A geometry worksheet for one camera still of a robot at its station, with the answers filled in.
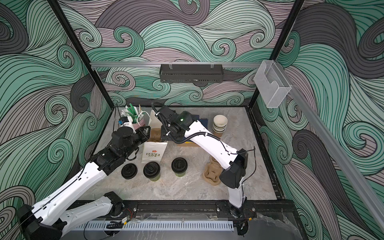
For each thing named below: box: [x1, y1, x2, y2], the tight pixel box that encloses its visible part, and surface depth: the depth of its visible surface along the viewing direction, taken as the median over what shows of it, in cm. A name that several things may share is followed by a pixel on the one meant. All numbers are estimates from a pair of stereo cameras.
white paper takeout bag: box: [141, 109, 168, 164], surface depth 78 cm
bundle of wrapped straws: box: [121, 103, 144, 124], surface depth 94 cm
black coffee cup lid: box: [121, 163, 138, 180], surface depth 85 cm
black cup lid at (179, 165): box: [171, 157, 188, 174], surface depth 78 cm
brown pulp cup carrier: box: [203, 156, 223, 186], surface depth 83 cm
